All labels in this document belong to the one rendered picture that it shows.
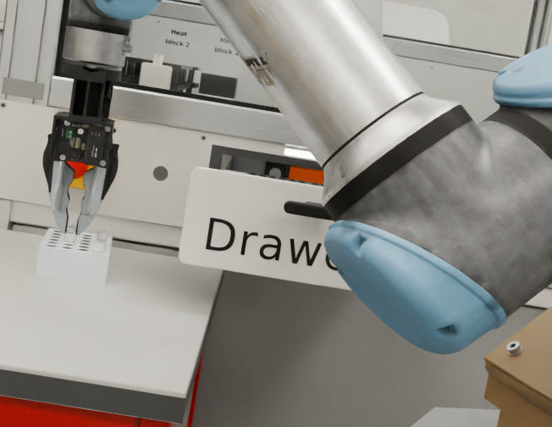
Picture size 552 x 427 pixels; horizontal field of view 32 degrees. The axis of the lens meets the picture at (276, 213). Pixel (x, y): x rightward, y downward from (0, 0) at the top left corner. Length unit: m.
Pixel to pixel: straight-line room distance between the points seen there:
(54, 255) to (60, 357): 0.30
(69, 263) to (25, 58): 0.39
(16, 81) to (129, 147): 0.19
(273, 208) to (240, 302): 0.40
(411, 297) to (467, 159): 0.09
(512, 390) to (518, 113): 0.25
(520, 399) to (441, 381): 0.71
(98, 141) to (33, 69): 0.31
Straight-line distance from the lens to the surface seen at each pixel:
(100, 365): 0.90
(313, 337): 1.47
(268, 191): 1.08
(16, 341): 0.94
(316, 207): 1.04
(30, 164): 1.46
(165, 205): 1.43
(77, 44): 1.18
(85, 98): 1.19
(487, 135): 0.65
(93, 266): 1.18
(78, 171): 1.37
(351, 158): 0.62
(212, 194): 1.08
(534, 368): 0.80
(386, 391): 1.51
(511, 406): 0.81
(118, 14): 1.07
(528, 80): 0.66
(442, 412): 0.93
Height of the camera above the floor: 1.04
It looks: 8 degrees down
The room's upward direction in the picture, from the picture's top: 9 degrees clockwise
